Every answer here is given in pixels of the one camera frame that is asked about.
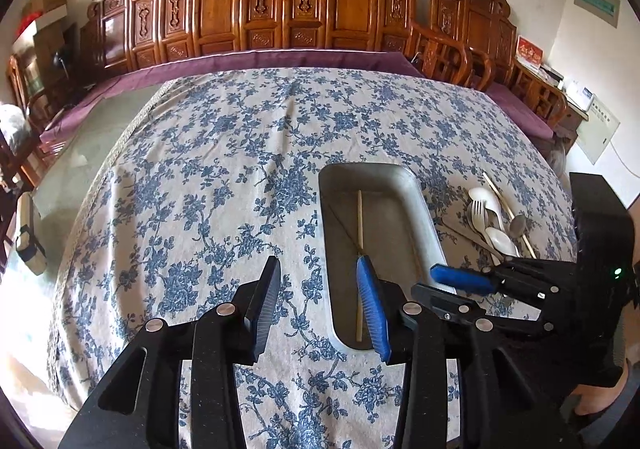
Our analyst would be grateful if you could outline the grey metal tray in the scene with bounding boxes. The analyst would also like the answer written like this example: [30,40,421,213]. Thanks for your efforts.
[319,163,456,355]

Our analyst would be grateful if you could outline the carved wooden armchair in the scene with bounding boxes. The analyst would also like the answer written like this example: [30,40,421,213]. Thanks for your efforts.
[428,0,567,128]

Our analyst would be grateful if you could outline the white device on side table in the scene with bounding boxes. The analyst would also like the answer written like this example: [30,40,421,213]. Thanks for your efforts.
[564,78,594,113]

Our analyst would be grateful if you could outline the grey electrical box cover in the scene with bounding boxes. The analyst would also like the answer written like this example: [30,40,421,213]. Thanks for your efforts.
[574,0,620,27]

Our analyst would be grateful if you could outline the white ladle spoon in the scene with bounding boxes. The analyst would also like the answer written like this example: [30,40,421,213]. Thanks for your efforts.
[469,187,506,231]

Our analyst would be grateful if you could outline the purple armchair cushion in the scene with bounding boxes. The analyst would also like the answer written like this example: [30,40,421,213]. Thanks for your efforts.
[486,83,553,140]

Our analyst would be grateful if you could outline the wooden chopstick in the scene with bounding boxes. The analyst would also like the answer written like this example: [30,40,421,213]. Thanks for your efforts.
[356,190,363,343]

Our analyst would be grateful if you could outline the white wall panel board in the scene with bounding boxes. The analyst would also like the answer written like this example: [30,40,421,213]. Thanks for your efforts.
[577,97,620,165]

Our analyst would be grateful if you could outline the red gift box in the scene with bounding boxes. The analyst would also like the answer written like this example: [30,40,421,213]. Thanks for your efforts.
[516,35,544,68]

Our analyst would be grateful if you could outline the light chopstick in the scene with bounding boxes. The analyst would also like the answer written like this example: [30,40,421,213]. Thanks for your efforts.
[483,172,537,258]

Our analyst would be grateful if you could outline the white plastic spoon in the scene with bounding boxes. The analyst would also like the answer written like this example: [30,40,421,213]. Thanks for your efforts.
[485,227,520,257]

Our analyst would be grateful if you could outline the blue floral tablecloth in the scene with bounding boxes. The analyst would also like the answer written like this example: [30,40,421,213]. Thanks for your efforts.
[48,68,576,448]

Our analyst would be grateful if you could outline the stacked cardboard boxes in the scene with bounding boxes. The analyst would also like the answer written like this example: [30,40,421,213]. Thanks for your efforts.
[10,0,76,95]

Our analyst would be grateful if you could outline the wooden side table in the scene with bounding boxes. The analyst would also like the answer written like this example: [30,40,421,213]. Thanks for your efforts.
[553,98,589,152]

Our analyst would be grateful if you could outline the purple bench cushion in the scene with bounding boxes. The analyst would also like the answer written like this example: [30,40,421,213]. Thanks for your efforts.
[40,49,420,150]

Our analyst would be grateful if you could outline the person's right hand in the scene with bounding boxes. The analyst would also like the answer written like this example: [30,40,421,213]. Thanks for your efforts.
[572,359,629,415]

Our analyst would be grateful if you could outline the carved wooden sofa bench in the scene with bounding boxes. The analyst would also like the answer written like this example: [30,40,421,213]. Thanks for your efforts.
[37,0,474,144]

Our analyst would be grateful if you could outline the white plastic fork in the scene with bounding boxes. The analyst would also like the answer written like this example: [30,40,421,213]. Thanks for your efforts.
[471,200,494,247]

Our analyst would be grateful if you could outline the metal knife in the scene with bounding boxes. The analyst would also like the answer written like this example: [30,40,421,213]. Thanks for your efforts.
[442,218,503,261]

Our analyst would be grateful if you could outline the small metal spoon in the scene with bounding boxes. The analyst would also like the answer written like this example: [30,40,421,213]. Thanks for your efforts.
[509,214,527,238]

